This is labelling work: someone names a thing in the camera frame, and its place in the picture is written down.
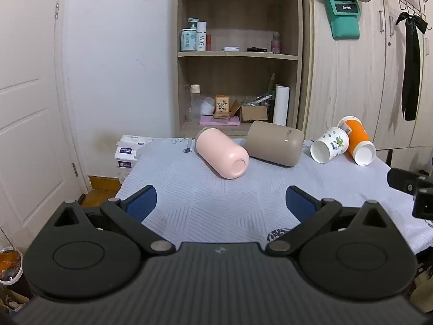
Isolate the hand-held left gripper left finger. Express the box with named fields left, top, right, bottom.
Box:
left=53, top=185, right=176, bottom=256

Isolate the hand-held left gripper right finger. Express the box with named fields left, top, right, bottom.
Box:
left=265, top=186, right=389, bottom=257

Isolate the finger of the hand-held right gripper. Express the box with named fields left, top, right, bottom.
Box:
left=387, top=167, right=433, bottom=196
left=412, top=189, right=433, bottom=220

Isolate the pink cup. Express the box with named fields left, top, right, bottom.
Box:
left=196, top=128, right=250, bottom=179

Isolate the orange paper cup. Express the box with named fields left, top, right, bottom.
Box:
left=337, top=115, right=377, bottom=167

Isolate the white cactus print paper cup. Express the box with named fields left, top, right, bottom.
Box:
left=310, top=127, right=350, bottom=164

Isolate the beige cup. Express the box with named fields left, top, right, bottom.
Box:
left=245, top=120, right=304, bottom=167

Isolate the white small cup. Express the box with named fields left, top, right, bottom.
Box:
left=200, top=96, right=216, bottom=115

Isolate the stack of tissue packs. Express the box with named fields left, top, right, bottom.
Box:
left=114, top=134, right=151, bottom=184

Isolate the white patterned table cloth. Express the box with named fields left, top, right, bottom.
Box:
left=116, top=137, right=433, bottom=255

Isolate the white paper roll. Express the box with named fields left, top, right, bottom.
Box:
left=273, top=85, right=291, bottom=126

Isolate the brown cardboard box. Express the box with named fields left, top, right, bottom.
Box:
left=240, top=104, right=269, bottom=123

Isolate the black ribbon bow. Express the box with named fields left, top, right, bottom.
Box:
left=395, top=11, right=429, bottom=122

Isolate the clear plastic bottle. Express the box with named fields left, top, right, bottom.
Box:
left=185, top=84, right=201, bottom=123

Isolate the wooden wardrobe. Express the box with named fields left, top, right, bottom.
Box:
left=304, top=0, right=433, bottom=158

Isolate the pink flat box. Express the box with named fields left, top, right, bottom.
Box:
left=199, top=115, right=241, bottom=126

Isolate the dark green bottle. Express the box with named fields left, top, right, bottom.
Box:
left=267, top=73, right=277, bottom=122

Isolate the floral print box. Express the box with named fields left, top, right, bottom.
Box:
left=215, top=94, right=231, bottom=113

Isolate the wooden shelf unit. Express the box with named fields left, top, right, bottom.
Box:
left=172, top=0, right=306, bottom=140

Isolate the white door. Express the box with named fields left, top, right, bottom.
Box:
left=0, top=0, right=89, bottom=255

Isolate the waste bin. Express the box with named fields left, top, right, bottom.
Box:
left=0, top=245, right=25, bottom=287

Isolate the green fabric pouch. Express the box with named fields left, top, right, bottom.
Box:
left=325, top=0, right=362, bottom=40

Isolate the white slim bottle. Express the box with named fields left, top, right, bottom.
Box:
left=196, top=21, right=207, bottom=52

